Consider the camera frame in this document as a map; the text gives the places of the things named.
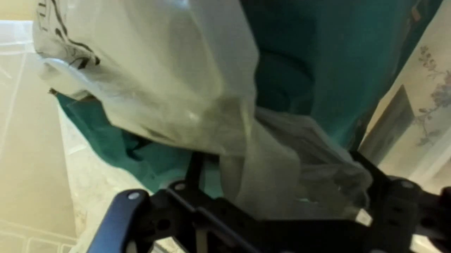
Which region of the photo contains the clear plastic bin lid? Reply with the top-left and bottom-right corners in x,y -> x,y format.
0,20 -> 90,253

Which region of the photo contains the teal cloth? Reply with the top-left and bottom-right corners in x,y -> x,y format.
54,0 -> 442,199

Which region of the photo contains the grey plastic shopping bag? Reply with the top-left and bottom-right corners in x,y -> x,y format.
32,0 -> 374,222

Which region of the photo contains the clear bin with sticker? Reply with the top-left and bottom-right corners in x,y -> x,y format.
346,0 -> 451,189

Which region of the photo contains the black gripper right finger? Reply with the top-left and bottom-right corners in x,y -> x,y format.
350,151 -> 451,253

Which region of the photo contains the gripper left finger with blue pad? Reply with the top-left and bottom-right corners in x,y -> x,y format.
85,154 -> 255,253

